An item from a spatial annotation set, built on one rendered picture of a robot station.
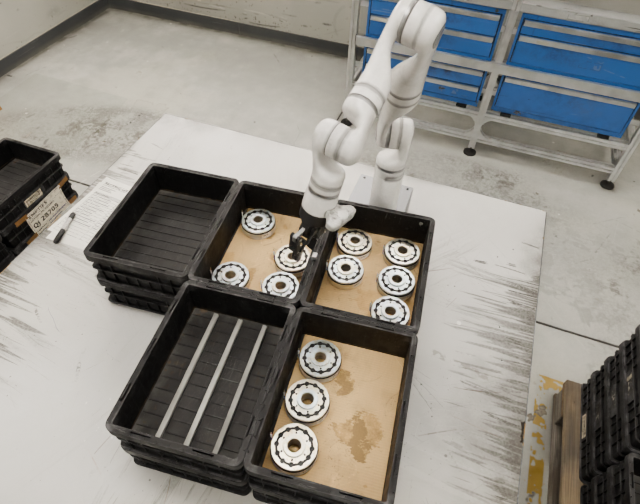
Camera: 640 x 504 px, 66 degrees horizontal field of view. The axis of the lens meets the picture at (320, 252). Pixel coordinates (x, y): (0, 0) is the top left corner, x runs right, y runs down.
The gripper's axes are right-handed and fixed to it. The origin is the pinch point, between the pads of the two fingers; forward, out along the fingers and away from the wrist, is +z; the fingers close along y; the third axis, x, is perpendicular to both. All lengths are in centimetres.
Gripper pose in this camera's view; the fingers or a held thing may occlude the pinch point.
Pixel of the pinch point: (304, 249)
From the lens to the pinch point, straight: 118.3
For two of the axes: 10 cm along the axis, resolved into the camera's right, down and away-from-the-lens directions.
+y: -5.9, 4.7, -6.6
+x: 7.7, 5.7, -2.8
